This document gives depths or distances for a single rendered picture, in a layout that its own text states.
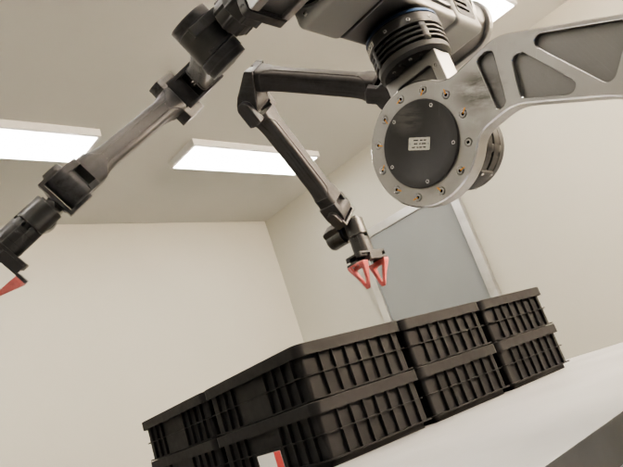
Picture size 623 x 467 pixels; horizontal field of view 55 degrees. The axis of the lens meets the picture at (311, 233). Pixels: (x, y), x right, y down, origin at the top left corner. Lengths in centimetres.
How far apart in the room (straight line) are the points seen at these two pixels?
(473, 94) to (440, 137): 8
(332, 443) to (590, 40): 78
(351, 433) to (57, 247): 403
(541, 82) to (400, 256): 421
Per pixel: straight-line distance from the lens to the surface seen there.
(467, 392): 147
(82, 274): 499
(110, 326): 493
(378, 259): 171
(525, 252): 452
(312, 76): 149
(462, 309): 153
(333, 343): 121
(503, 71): 92
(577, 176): 438
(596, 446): 66
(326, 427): 117
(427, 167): 96
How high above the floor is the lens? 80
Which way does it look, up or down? 16 degrees up
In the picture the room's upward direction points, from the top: 19 degrees counter-clockwise
